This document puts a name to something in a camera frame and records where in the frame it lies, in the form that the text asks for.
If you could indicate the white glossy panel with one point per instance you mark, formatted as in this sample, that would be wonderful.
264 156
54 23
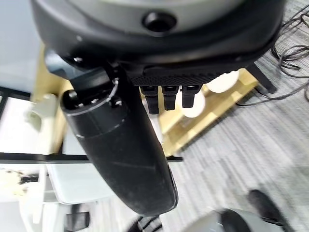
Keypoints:
77 183

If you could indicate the grey-green slipper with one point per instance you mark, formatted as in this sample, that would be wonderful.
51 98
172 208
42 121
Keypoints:
41 113

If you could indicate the black furniture leg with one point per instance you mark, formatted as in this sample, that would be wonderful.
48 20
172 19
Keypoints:
264 78

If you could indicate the white slipper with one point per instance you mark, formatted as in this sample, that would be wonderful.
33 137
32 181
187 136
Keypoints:
223 83
194 107

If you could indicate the black metal frame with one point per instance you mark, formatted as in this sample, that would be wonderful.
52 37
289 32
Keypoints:
60 157

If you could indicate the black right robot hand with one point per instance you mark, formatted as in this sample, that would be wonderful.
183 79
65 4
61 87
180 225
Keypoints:
116 149

